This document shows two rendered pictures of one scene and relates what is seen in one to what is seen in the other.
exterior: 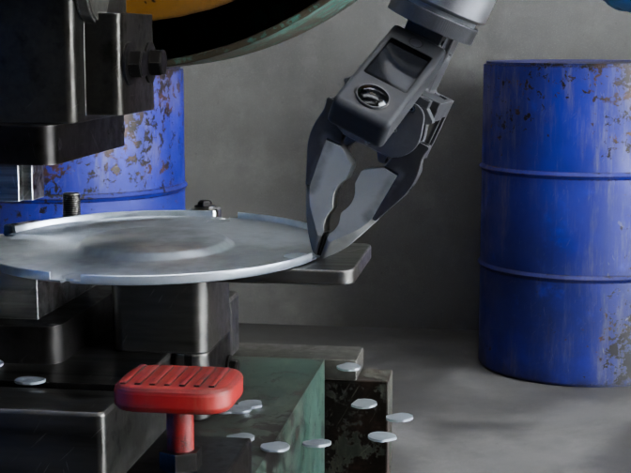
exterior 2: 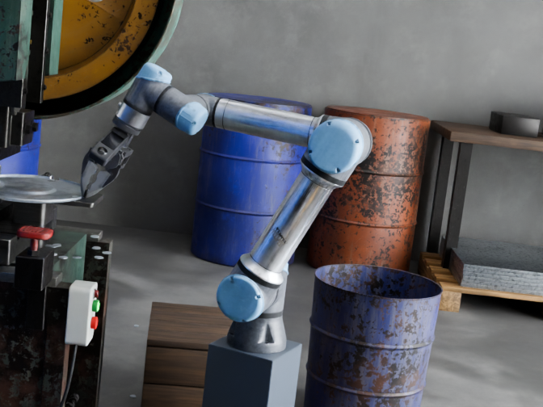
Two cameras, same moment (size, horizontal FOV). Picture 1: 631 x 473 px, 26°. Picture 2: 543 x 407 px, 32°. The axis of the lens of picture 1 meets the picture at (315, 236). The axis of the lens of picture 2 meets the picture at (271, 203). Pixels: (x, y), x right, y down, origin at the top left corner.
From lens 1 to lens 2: 1.29 m
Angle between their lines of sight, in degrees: 9
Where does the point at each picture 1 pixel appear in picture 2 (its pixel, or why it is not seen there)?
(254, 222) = (65, 182)
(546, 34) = (245, 80)
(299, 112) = (107, 106)
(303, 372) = (77, 237)
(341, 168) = (93, 169)
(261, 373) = (62, 236)
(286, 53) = not seen: hidden behind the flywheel
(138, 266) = (23, 195)
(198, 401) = (39, 236)
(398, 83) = (111, 146)
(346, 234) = (92, 191)
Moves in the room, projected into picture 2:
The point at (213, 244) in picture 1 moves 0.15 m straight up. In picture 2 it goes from (48, 190) to (53, 129)
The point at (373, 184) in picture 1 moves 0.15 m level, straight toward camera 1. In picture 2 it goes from (103, 176) to (97, 186)
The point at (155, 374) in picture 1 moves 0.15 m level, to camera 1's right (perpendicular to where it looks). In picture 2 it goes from (28, 228) to (99, 234)
